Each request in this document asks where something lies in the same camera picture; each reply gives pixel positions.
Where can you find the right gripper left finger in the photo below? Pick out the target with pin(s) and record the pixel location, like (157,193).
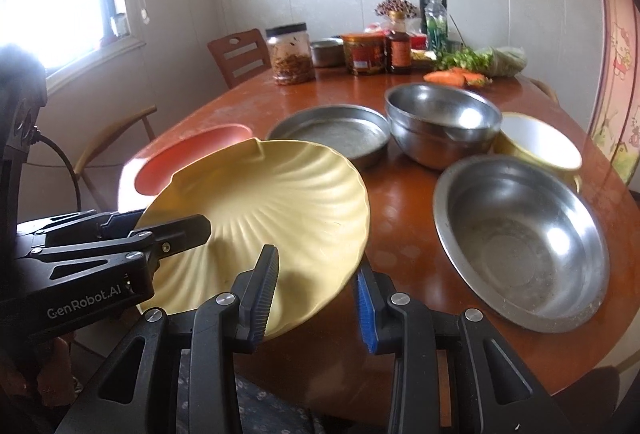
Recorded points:
(136,388)

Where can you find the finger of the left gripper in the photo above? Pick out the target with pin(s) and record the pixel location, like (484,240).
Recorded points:
(145,246)
(89,224)

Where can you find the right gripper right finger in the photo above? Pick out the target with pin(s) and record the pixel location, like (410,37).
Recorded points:
(452,373)

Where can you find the yellow shell-shaped plate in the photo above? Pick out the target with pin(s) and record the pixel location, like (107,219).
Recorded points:
(303,198)

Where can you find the orange pig-shaped plate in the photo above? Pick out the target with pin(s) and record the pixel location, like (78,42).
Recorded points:
(157,172)

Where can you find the wide shallow steel bowl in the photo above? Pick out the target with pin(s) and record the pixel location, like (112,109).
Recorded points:
(522,241)

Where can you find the round steel pan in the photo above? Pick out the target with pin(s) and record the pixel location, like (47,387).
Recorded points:
(359,133)

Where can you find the yellow white enamel bowl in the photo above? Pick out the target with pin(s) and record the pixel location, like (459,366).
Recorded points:
(537,142)

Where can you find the deep steel mixing bowl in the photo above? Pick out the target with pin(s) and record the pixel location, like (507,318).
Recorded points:
(437,126)

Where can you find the person left hand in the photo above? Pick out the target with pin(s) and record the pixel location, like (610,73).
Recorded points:
(44,372)

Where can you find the light wooden armchair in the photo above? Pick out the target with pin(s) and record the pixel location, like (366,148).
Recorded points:
(104,139)

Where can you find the brown slatted wooden chair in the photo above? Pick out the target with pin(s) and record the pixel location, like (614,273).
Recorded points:
(240,56)

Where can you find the clear jar black lid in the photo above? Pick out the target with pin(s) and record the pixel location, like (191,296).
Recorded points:
(290,54)

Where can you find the small steel bowl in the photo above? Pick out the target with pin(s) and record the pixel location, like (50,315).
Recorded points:
(327,52)

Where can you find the red label sauce jar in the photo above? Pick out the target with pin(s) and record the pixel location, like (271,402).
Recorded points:
(364,53)

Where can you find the dark soy sauce bottle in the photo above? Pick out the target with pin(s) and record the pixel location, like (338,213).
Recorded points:
(398,45)

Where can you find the hello kitty door curtain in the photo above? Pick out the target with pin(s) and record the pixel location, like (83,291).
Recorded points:
(614,126)

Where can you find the red snack package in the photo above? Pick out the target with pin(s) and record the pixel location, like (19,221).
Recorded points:
(418,41)

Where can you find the front orange carrot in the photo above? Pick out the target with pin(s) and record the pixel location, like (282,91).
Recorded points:
(446,78)

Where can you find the orange carrot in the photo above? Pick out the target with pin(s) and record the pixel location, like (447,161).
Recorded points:
(472,79)
(446,78)

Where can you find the far wooden chair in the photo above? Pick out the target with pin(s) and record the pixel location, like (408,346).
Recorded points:
(544,88)

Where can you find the rear orange carrot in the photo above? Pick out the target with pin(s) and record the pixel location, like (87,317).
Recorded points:
(472,79)

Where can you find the clear green plastic bottle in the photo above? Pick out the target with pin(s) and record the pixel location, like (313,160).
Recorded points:
(436,22)

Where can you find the bag of green vegetables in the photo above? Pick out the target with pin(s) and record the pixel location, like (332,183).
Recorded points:
(488,61)

